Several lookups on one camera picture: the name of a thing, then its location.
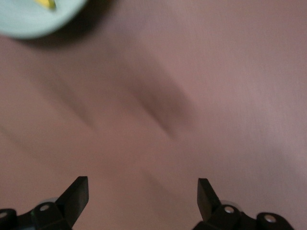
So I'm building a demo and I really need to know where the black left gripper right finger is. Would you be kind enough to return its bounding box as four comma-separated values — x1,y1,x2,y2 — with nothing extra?
191,178,295,230

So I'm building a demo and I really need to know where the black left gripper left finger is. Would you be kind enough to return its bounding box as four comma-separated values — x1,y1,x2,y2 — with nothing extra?
0,176,90,230

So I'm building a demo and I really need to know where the yellow foam letter H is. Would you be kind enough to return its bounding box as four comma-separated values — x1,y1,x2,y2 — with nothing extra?
33,0,57,10

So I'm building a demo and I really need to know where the green plate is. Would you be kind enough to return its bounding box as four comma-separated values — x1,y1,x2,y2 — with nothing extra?
0,0,88,40

